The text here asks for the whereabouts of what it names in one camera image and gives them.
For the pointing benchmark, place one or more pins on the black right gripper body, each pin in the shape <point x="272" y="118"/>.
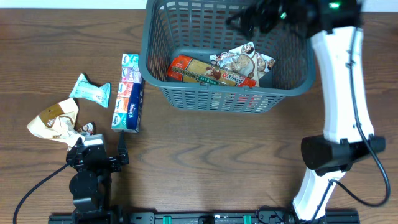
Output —
<point x="259" y="19"/>

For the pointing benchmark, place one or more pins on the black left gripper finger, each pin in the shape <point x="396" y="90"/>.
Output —
<point x="122" y="150"/>
<point x="79" y="143"/>

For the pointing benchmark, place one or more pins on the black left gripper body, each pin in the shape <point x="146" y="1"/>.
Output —
<point x="114" y="165"/>

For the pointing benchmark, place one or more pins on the beige brown snack pouch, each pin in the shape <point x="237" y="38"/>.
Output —
<point x="57" y="123"/>

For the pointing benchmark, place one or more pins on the Kleenex tissue multipack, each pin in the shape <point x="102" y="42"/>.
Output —
<point x="128" y="105"/>

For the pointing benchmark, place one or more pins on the cookie snack pouch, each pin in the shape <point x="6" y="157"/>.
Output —
<point x="241" y="60"/>
<point x="264" y="64"/>

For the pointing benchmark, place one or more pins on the mint green packet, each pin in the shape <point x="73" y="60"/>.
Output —
<point x="84" y="89"/>

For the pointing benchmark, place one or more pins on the red yellow packet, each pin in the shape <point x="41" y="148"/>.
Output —
<point x="190" y="70"/>

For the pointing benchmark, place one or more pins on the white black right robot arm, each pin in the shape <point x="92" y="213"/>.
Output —
<point x="303" y="36"/>

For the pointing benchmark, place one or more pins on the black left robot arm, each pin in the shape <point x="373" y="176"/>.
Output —
<point x="91" y="185"/>

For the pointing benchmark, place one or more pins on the grey plastic basket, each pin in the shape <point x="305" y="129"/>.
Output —
<point x="198" y="29"/>

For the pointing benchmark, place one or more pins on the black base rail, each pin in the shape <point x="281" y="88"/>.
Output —
<point x="202" y="217"/>

